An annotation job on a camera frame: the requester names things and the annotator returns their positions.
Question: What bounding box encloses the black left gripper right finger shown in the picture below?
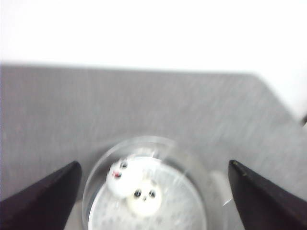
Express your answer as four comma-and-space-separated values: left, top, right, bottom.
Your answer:
228, 160, 307, 230

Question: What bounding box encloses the stainless steel steamer pot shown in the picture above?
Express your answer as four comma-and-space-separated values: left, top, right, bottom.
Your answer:
82, 136, 232, 230

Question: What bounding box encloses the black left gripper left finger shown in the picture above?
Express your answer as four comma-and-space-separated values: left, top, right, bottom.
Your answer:
0, 161, 82, 230

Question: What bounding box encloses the cream panda bun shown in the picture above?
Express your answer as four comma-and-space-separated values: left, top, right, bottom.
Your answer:
126, 179, 163, 217

